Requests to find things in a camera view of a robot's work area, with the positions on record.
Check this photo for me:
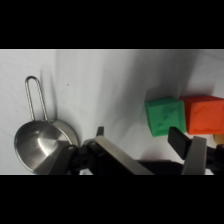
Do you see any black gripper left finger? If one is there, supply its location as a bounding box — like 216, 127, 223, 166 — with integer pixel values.
49, 126, 155, 176

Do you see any red block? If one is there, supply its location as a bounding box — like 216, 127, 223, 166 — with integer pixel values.
179, 94, 224, 136

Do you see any green block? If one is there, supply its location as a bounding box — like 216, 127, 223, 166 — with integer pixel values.
144, 96, 187, 138

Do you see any yellow plastic cup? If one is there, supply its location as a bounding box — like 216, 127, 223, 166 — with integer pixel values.
213, 133, 224, 146

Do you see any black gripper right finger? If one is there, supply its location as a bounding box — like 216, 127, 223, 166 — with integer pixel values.
167, 126, 224, 176

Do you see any small steel saucepan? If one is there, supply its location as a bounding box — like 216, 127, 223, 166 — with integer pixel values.
13, 75, 80, 175

